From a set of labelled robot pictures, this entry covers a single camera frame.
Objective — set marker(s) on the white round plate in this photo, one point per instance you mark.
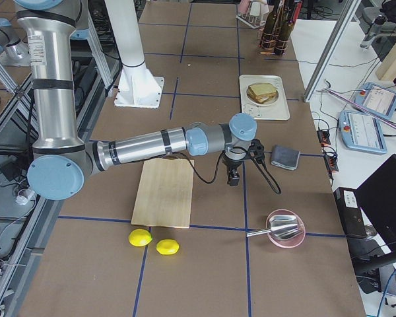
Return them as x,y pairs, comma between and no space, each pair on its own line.
249,90

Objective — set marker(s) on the wooden cutting board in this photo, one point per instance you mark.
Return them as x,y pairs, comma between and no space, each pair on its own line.
164,194

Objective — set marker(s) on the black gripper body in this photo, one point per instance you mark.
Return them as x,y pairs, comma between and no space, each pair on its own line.
231,163

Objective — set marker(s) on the metal scoop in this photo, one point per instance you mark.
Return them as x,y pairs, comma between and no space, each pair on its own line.
282,227

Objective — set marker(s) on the dark green wine bottle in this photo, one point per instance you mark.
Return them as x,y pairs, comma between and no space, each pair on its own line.
274,17

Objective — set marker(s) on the black laptop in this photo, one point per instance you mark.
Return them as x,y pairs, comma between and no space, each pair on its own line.
377,198

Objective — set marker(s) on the cream bear tray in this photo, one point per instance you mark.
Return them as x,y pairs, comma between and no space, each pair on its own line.
277,111

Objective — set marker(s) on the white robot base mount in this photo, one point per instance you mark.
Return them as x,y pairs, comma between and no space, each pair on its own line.
137,86

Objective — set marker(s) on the blue teach pendant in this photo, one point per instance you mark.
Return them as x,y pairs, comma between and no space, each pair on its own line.
361,132
377,99

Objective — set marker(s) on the pink bowl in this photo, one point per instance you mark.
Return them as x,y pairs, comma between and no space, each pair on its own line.
292,242

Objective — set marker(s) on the bread slice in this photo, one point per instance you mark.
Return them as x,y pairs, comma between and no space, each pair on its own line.
260,89
264,98

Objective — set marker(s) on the grey folded cloth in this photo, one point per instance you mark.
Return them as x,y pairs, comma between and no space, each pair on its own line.
285,157

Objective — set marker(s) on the yellow lemon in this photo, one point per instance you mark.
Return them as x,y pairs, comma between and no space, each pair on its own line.
139,237
167,247

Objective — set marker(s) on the aluminium frame post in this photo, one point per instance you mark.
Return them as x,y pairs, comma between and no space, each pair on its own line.
339,29

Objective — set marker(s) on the copper wire bottle rack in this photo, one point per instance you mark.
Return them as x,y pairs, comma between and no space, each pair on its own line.
273,43

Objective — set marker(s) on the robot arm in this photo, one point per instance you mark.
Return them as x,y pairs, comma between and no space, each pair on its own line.
62,160
13,51

